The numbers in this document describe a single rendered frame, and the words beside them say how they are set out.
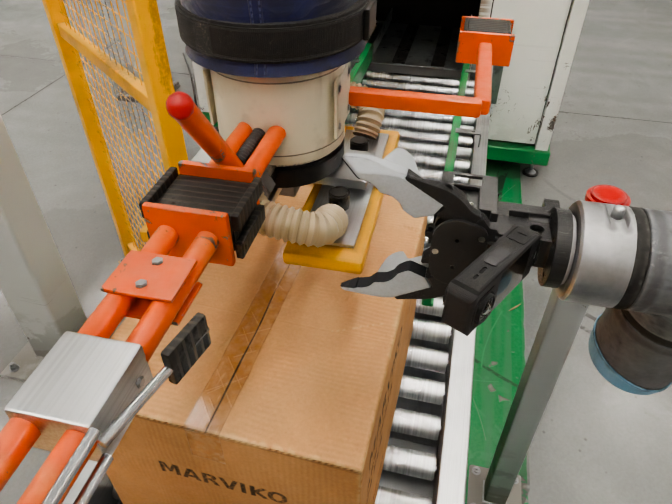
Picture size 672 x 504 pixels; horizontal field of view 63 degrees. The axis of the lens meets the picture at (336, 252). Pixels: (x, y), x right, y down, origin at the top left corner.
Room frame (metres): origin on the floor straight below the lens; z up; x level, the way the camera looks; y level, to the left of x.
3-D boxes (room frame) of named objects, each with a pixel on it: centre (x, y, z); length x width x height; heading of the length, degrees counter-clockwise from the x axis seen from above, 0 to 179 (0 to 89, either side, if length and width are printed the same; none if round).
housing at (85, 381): (0.23, 0.18, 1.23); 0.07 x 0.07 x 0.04; 77
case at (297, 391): (0.67, 0.08, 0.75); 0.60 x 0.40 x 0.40; 165
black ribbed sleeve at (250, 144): (0.56, 0.10, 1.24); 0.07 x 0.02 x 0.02; 167
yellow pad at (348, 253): (0.66, -0.02, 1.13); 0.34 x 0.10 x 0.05; 167
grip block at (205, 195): (0.44, 0.13, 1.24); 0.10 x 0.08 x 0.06; 77
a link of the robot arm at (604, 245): (0.37, -0.22, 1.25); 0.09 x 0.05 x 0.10; 167
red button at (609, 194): (0.76, -0.46, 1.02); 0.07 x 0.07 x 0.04
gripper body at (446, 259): (0.40, -0.14, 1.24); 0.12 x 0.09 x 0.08; 77
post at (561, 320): (0.76, -0.46, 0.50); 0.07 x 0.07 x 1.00; 76
